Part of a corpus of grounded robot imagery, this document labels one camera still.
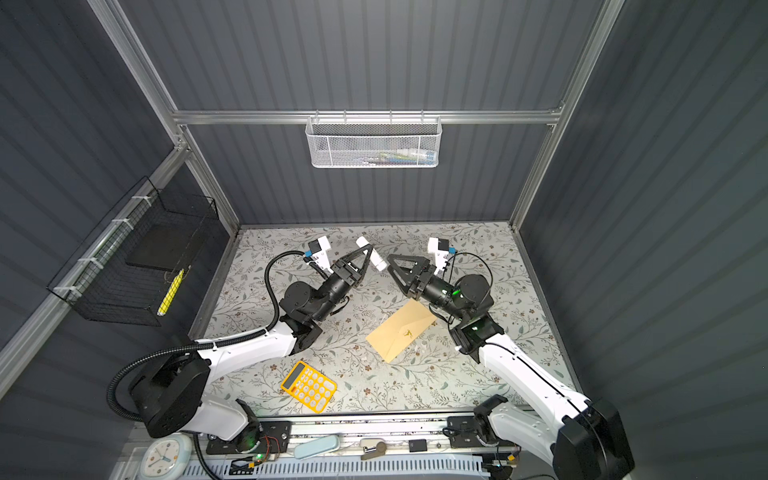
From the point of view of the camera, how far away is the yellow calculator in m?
0.80

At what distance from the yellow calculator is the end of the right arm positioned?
1.31 feet

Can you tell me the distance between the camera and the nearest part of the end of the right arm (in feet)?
1.80
